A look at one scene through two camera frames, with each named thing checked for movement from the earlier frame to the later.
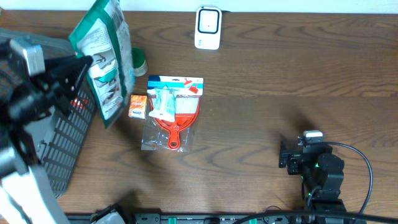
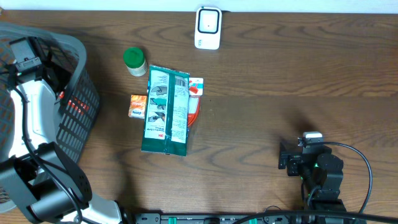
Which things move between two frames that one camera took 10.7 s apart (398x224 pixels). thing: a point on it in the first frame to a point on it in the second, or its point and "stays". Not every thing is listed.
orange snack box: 137,106 stays
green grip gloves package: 103,33 to 166,118
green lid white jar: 138,64 stays
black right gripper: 283,158 stays
